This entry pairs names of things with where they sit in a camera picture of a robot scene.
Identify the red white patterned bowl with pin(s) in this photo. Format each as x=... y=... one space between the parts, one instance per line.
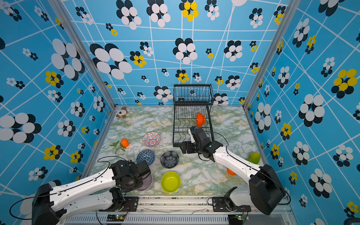
x=151 y=139

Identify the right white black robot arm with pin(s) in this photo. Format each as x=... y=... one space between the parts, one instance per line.
x=265 y=189

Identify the black patterned bowl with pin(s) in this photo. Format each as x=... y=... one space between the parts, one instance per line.
x=169 y=159

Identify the black wire dish rack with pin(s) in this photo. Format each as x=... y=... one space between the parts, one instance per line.
x=189 y=100

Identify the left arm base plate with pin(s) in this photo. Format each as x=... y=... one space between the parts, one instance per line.
x=129 y=204

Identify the lime green bowl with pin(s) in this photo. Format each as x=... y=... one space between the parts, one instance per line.
x=170 y=182

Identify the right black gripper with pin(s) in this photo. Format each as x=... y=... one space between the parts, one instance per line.
x=189 y=150

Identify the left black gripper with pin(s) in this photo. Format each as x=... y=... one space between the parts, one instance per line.
x=128 y=188

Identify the orange fruit right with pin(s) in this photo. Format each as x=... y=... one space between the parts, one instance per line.
x=230 y=172

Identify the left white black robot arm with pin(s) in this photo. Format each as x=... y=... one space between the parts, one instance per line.
x=102 y=191

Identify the small plush toy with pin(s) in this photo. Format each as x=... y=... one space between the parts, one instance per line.
x=122 y=113

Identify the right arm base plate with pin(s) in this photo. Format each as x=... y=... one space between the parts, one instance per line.
x=219 y=205

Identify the lilac plastic bowl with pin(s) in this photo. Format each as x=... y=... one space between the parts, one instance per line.
x=147 y=182

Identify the circuit board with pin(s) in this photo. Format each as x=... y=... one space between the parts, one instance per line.
x=115 y=217
x=235 y=219

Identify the green mango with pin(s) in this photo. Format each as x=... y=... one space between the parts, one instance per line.
x=254 y=158

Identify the blue patterned bowl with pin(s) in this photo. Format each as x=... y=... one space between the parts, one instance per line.
x=146 y=155

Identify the orange plastic bowl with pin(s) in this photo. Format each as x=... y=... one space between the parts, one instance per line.
x=200 y=119

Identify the right circuit board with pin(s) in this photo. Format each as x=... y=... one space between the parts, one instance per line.
x=235 y=219

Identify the left circuit board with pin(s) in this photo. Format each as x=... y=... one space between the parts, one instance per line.
x=115 y=217

